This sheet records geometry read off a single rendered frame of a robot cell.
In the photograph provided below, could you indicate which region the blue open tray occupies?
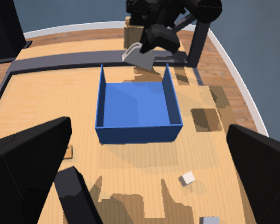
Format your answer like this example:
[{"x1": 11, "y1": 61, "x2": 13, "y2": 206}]
[{"x1": 95, "y1": 64, "x2": 182, "y2": 144}]

